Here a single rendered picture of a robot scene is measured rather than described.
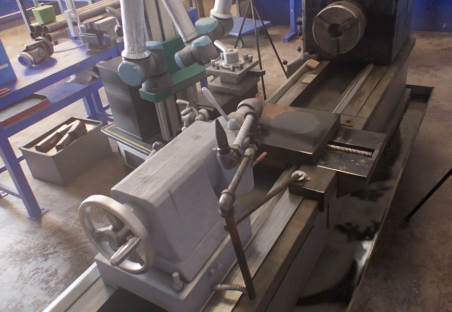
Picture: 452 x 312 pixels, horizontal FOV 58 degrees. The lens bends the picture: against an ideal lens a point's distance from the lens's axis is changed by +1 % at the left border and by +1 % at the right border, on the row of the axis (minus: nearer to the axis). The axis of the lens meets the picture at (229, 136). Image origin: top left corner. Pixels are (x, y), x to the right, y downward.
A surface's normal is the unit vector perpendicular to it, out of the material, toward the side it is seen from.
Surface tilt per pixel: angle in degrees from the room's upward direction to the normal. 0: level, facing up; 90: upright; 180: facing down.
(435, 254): 0
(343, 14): 90
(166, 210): 82
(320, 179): 0
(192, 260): 62
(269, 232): 0
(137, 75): 95
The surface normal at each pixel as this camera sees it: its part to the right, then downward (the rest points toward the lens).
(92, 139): 0.88, 0.16
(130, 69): -0.31, 0.58
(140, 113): 0.74, 0.27
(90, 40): -0.51, 0.49
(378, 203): -0.11, -0.85
